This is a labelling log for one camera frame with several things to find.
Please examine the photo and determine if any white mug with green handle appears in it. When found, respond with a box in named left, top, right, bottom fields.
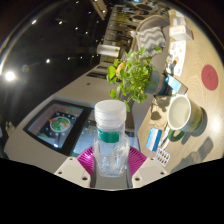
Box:
left=166, top=94, right=204, bottom=142

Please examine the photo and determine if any group of ceiling spotlights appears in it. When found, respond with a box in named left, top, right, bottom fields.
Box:
left=3, top=0, right=108, bottom=84

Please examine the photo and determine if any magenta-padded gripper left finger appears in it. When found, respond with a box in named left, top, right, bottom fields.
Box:
left=53, top=145, right=98, bottom=189

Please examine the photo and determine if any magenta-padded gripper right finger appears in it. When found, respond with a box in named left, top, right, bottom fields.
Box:
left=126, top=145, right=169, bottom=190

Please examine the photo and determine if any blue and white flat box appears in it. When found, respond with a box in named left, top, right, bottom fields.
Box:
left=145, top=127, right=163, bottom=153

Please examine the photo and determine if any printed paper leaflet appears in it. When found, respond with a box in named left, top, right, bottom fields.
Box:
left=169, top=40, right=187, bottom=77

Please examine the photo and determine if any clear white-capped water bottle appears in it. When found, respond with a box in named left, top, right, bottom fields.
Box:
left=93, top=99, right=131, bottom=178

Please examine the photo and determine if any small blue and white carton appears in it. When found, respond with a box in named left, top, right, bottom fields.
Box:
left=164, top=73, right=189, bottom=97

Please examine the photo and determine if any grey upholstered sofa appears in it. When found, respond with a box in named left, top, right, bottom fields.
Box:
left=124, top=14, right=172, bottom=133

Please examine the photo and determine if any green potted plant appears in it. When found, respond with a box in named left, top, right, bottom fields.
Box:
left=106, top=46, right=169, bottom=113

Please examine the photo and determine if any grey chevron cushion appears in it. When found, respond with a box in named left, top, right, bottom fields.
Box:
left=136, top=26, right=167, bottom=51

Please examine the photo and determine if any decorated dark-framed window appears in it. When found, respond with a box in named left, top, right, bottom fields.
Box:
left=23, top=99, right=101, bottom=158

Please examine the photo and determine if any flat round red coaster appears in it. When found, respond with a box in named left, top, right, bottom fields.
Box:
left=200, top=64, right=220, bottom=91

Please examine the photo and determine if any pill blister pack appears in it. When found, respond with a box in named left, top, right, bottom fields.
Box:
left=155, top=147, right=171, bottom=167

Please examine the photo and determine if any long white carton box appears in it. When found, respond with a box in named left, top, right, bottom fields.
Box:
left=168, top=23, right=194, bottom=42

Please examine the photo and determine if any small blue-topped white box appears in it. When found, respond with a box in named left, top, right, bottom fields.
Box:
left=170, top=15, right=186, bottom=27

